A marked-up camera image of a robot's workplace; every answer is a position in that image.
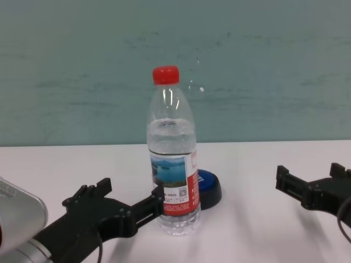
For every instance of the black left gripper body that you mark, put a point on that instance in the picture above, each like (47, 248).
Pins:
(87, 224)

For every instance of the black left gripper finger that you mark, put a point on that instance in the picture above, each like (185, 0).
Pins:
(148, 209)
(90, 191)

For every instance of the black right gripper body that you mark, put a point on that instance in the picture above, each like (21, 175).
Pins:
(326, 194)

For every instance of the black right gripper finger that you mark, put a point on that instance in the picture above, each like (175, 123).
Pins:
(341, 172)
(290, 186)

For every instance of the blue button black base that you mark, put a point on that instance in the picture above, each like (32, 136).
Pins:
(209, 189)

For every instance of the clear water bottle red cap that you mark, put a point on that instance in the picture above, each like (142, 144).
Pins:
(172, 137)

